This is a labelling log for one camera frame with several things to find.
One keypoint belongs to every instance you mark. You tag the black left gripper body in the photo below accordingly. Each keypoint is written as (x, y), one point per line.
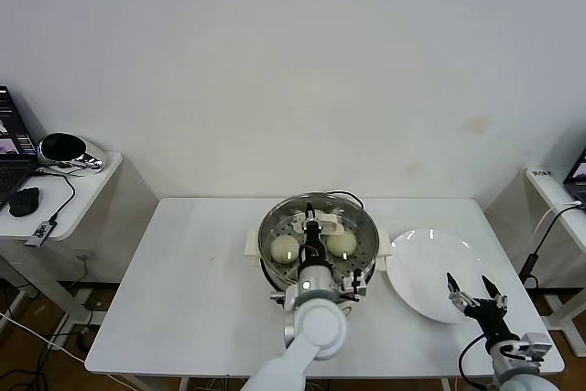
(312, 237)

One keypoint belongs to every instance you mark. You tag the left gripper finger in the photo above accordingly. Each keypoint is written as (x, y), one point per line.
(311, 214)

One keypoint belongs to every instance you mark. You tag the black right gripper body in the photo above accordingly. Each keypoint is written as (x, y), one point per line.
(490, 318)

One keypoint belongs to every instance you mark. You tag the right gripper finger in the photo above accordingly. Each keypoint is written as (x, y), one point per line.
(462, 301)
(501, 304)

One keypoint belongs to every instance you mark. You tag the glass pot lid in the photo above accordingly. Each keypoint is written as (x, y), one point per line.
(332, 226)

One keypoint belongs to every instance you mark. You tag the white steamed baozi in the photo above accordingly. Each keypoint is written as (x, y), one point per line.
(342, 244)
(284, 250)

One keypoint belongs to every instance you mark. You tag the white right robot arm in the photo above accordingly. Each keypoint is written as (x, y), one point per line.
(506, 361)

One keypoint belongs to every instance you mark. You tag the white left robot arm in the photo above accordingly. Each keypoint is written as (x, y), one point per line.
(316, 331)

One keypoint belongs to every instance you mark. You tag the perforated steel steamer basket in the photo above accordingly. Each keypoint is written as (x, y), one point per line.
(250, 244)

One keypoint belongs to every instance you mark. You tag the white round plate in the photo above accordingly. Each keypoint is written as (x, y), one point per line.
(426, 267)

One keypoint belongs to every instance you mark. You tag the white side table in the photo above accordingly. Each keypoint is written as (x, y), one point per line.
(91, 189)
(547, 185)

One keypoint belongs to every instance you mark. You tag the black open laptop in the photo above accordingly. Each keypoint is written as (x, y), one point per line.
(578, 176)
(9, 171)

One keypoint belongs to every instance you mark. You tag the chrome and black headset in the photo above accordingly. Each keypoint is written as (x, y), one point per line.
(59, 148)

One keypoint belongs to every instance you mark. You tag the grey usb hub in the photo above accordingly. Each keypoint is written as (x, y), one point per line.
(41, 231)

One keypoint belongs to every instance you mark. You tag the black computer mouse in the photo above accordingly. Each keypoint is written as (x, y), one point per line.
(25, 202)

